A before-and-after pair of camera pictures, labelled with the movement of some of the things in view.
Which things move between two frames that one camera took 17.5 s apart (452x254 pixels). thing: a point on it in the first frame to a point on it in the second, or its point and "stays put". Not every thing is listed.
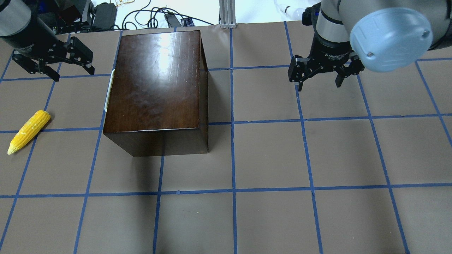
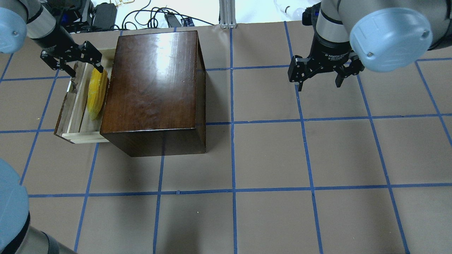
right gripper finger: [352, 66] stays put
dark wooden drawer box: [158, 104] stays put
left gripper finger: [33, 67] to [57, 63]
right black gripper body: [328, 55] stays put
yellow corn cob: [31, 127] to [96, 90]
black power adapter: [172, 21] stays put
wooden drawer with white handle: [112, 73] to [78, 120]
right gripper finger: [301, 68] stays put
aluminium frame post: [227, 14] stays put
